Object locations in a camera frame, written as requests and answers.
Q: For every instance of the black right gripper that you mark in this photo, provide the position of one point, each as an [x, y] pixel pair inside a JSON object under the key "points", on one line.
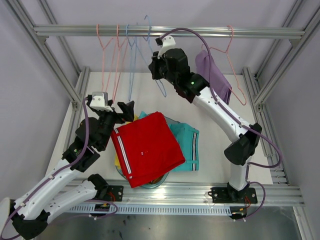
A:
{"points": [[153, 66]]}

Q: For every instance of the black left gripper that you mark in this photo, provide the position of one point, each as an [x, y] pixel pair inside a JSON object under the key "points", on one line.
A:
{"points": [[127, 112]]}

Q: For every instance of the blue hanger with red trousers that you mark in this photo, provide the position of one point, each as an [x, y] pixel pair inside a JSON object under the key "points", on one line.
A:
{"points": [[147, 39]]}

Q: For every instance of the blue hanger with teal trousers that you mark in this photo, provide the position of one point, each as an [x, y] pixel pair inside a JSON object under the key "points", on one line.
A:
{"points": [[133, 59]]}

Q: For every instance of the yellow trousers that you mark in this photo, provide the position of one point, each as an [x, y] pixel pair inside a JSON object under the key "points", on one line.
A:
{"points": [[116, 161]]}

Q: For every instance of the red trousers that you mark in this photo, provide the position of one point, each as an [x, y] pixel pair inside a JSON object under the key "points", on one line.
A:
{"points": [[125, 140]]}

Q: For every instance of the teal trousers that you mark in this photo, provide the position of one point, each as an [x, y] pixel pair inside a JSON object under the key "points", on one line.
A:
{"points": [[187, 150]]}

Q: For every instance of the brown trousers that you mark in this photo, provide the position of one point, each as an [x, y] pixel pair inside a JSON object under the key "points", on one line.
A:
{"points": [[157, 180]]}

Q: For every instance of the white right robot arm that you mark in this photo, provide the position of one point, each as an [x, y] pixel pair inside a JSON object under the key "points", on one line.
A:
{"points": [[244, 137]]}

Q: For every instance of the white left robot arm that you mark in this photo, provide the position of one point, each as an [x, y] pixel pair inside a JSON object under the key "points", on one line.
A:
{"points": [[31, 213]]}

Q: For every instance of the purple trousers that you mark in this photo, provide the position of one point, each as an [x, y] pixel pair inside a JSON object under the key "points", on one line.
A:
{"points": [[206, 67]]}

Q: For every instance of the pink hanger with purple trousers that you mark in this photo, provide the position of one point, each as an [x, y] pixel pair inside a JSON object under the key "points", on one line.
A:
{"points": [[244, 101]]}

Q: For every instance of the blue plastic basin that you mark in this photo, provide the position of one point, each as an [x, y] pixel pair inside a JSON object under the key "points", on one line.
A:
{"points": [[147, 185]]}

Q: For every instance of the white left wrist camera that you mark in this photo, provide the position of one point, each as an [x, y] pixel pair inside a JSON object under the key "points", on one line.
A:
{"points": [[99, 101]]}

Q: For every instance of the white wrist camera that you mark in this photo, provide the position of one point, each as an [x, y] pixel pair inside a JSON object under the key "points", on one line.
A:
{"points": [[167, 43], [99, 101]]}

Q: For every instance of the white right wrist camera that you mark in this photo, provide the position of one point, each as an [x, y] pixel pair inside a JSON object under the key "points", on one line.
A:
{"points": [[167, 43]]}

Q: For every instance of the aluminium frame left posts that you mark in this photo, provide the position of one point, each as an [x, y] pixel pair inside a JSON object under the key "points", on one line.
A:
{"points": [[74, 93]]}

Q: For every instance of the aluminium frame posts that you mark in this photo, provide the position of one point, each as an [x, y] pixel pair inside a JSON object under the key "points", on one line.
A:
{"points": [[288, 98], [74, 93]]}

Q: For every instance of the white slotted cable duct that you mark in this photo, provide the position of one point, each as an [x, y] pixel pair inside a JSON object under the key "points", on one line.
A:
{"points": [[140, 209]]}

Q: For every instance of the aluminium frame right posts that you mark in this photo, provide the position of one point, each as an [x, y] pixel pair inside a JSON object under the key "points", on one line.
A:
{"points": [[288, 98]]}

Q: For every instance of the aluminium hanging rail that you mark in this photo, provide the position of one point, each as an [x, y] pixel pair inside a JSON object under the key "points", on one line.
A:
{"points": [[61, 30]]}

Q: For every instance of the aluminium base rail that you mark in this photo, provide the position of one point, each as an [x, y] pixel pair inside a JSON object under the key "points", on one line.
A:
{"points": [[187, 193]]}

